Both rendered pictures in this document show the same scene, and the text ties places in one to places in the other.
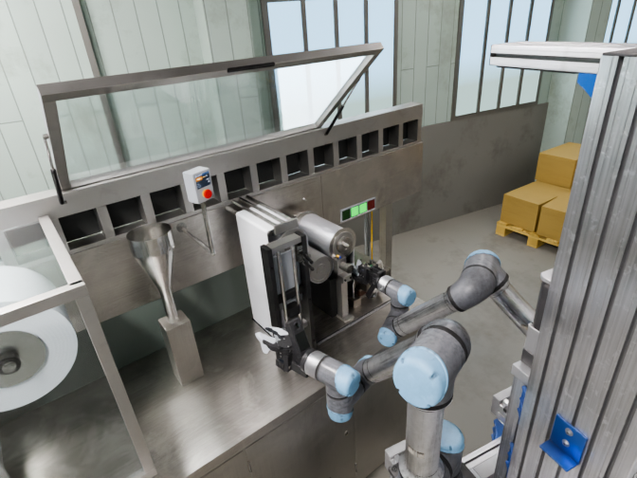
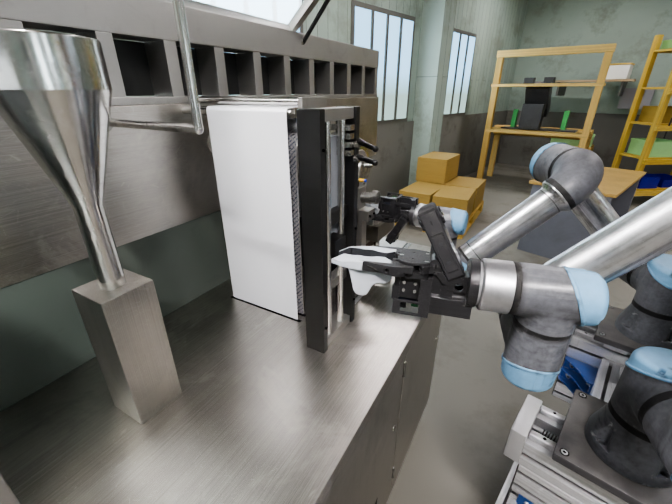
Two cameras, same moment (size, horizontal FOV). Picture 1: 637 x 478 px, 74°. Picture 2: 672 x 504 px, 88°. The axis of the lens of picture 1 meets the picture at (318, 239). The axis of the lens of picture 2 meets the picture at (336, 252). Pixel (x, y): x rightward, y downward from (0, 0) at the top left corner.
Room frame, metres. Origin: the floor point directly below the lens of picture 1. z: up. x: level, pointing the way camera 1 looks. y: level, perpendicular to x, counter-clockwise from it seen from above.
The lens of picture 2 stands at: (0.63, 0.41, 1.47)
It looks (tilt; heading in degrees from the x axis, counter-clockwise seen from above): 25 degrees down; 336
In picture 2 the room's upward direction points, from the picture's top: straight up
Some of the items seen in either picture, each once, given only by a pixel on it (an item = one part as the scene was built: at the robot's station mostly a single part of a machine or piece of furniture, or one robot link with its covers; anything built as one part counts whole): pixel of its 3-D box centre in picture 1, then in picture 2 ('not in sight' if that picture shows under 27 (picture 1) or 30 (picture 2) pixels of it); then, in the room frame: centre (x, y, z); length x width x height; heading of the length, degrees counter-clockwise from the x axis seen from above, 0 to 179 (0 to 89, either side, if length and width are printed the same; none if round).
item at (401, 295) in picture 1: (400, 293); (447, 221); (1.40, -0.31, 1.11); 0.11 x 0.08 x 0.09; 36
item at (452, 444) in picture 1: (441, 447); (665, 390); (0.80, -0.31, 0.98); 0.13 x 0.12 x 0.14; 139
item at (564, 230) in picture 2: not in sight; (580, 210); (2.70, -3.32, 0.35); 1.31 x 0.68 x 0.70; 108
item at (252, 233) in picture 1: (258, 275); (248, 215); (1.52, 0.26, 1.17); 0.34 x 0.05 x 0.54; 36
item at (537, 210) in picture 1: (570, 195); (445, 190); (3.88, -2.54, 0.36); 1.31 x 0.99 x 0.73; 113
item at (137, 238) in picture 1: (151, 239); (43, 64); (1.25, 0.55, 1.50); 0.14 x 0.14 x 0.06
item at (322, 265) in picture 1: (303, 258); not in sight; (1.62, 0.07, 1.17); 0.26 x 0.12 x 0.12; 36
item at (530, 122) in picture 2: not in sight; (543, 121); (4.78, -5.29, 1.02); 1.51 x 1.35 x 2.03; 23
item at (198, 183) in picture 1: (200, 185); not in sight; (1.29, 0.36, 1.66); 0.07 x 0.07 x 0.10; 53
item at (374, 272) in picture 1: (373, 275); (398, 209); (1.52, -0.22, 1.12); 0.12 x 0.08 x 0.09; 36
